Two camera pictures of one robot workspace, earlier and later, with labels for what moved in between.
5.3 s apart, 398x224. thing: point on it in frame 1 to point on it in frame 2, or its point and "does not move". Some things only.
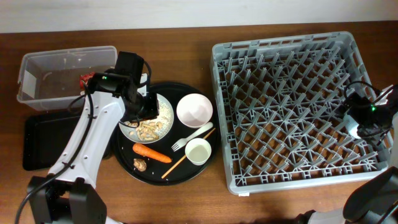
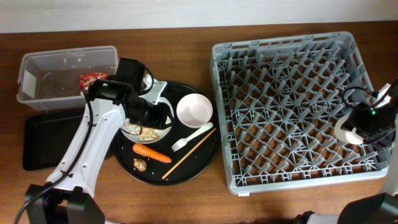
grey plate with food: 152,129 does not move
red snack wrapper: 84,79 does not move
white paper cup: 198,151 to 346,136
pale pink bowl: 194,110 does not move
